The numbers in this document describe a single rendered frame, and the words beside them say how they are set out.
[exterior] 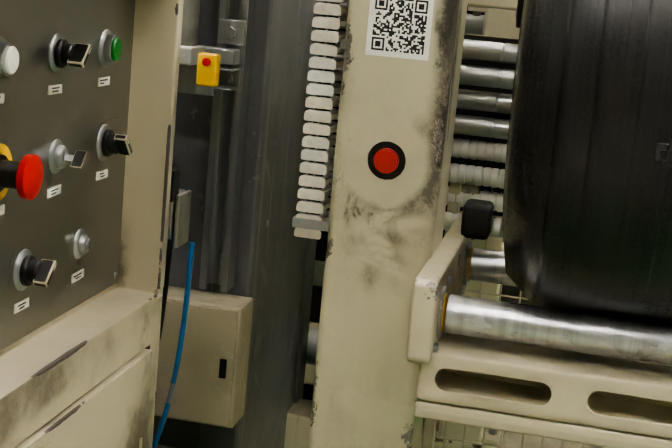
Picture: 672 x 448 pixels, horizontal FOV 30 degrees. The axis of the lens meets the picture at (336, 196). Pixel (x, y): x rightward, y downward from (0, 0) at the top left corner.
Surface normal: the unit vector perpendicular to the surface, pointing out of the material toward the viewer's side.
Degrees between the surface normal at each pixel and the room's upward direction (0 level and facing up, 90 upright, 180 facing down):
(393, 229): 90
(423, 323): 90
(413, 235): 90
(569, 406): 90
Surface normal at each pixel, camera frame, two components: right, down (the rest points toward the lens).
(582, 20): -0.43, -0.11
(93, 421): 0.97, 0.12
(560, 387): -0.21, 0.15
